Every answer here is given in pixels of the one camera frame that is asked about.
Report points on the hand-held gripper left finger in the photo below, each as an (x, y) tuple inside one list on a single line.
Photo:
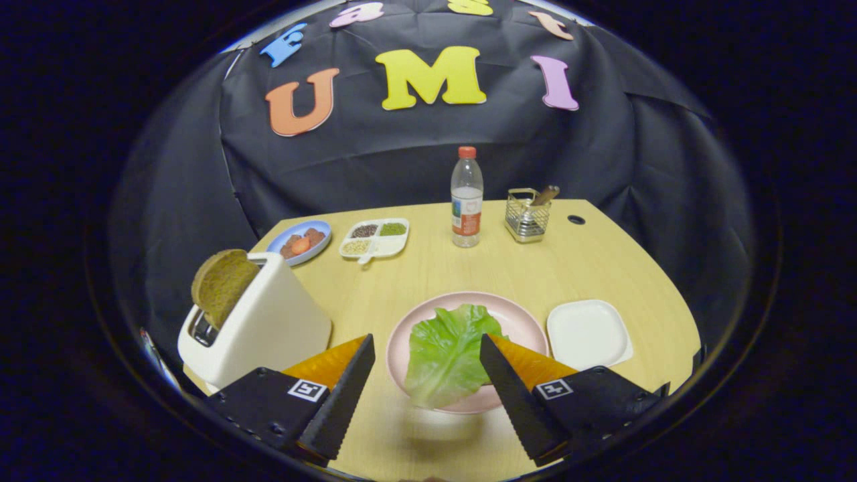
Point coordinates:
[(341, 402)]

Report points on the white square plate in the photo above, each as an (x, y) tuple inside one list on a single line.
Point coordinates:
[(589, 335)]

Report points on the red tomato slice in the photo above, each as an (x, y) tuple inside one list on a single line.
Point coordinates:
[(300, 246)]

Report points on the black desk grommet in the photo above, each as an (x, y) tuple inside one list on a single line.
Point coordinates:
[(576, 219)]

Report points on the clear water bottle red cap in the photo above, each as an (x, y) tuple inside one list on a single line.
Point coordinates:
[(466, 201)]

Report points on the small blue plate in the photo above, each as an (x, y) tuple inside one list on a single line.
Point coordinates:
[(323, 229)]

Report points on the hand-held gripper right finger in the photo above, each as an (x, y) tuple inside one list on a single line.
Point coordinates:
[(515, 402)]

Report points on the white toaster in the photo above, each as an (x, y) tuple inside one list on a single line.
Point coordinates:
[(274, 321)]

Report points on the green lettuce leaf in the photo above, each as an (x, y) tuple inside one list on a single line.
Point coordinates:
[(445, 355)]

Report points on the white divided seed tray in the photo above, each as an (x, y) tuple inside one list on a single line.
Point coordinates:
[(375, 248)]

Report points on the pink round plate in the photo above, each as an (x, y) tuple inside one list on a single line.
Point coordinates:
[(519, 321)]

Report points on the brown toast slice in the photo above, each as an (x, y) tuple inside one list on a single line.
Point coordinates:
[(221, 281)]

